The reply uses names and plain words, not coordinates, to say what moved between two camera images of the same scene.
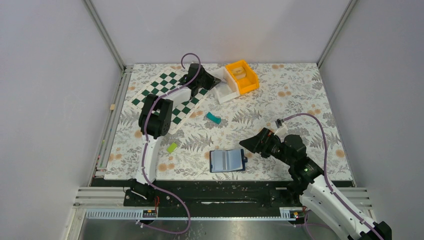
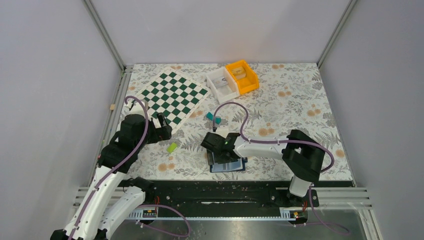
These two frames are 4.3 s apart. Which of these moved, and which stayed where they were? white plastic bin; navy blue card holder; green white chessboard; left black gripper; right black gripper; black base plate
Moved: right black gripper; left black gripper
Stayed: navy blue card holder; black base plate; green white chessboard; white plastic bin
